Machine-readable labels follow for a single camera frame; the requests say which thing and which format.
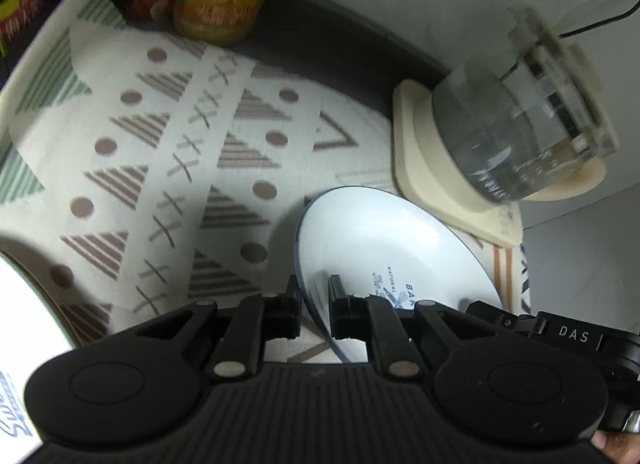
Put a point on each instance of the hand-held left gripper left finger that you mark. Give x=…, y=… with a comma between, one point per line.
x=285, y=314

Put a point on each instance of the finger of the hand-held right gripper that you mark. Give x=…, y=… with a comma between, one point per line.
x=500, y=315

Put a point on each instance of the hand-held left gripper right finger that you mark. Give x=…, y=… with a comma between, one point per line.
x=347, y=316

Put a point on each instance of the white plate with centre print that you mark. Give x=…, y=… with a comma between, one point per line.
x=375, y=234

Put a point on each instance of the person's right hand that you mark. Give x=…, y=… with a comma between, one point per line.
x=617, y=449

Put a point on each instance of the cream kettle base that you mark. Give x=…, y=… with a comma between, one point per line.
x=425, y=154

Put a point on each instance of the glass electric kettle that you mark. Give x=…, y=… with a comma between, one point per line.
x=510, y=129

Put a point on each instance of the patterned fringed table mat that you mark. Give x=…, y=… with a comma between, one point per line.
x=150, y=169

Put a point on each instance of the white plate with dark rim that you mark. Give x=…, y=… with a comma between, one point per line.
x=20, y=324

